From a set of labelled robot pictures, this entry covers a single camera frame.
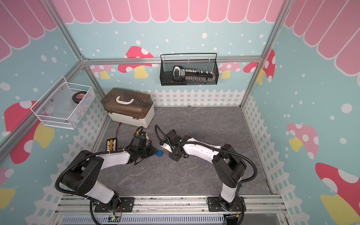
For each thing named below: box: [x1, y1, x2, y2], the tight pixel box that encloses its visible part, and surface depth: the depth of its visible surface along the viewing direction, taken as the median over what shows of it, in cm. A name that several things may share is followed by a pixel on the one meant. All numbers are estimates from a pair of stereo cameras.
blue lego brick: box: [155, 150, 164, 158], surface depth 92 cm
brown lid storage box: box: [100, 87, 156, 128], surface depth 99 cm
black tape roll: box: [72, 90, 88, 104], surface depth 81 cm
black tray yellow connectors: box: [105, 137, 118, 152], surface depth 99 cm
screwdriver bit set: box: [172, 65, 216, 85], surface depth 91 cm
